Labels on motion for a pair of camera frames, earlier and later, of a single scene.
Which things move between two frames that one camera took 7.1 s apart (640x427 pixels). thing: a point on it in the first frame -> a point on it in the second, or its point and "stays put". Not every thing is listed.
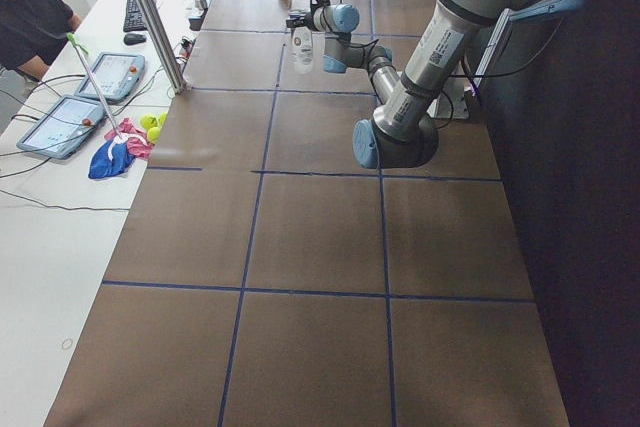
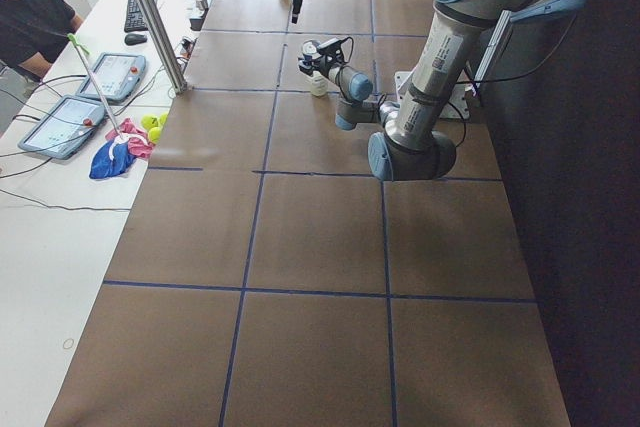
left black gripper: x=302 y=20 -> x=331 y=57
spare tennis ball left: x=149 y=121 stays put
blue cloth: x=112 y=159 stays put
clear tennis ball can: x=301 y=50 -> x=318 y=82
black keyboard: x=133 y=19 stays put
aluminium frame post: x=150 y=18 stays put
